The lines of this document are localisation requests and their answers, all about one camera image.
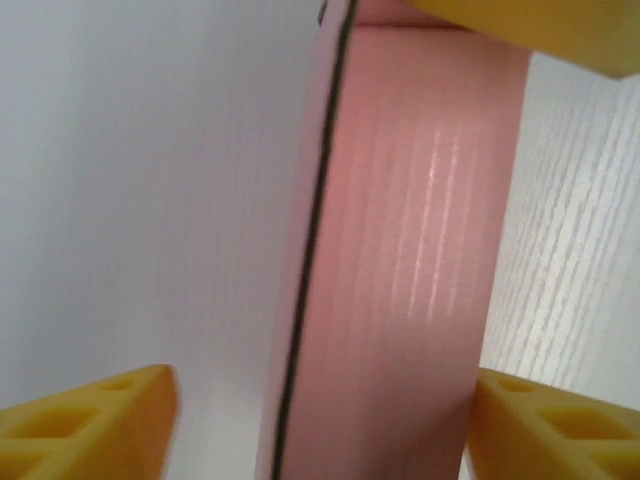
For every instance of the pink paper box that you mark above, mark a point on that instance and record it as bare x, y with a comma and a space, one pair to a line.
400, 250

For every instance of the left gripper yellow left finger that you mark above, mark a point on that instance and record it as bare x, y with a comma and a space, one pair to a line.
85, 435

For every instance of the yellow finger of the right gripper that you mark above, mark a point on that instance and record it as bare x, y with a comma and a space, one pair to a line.
550, 30

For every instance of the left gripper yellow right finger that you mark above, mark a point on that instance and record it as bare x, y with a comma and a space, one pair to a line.
550, 440

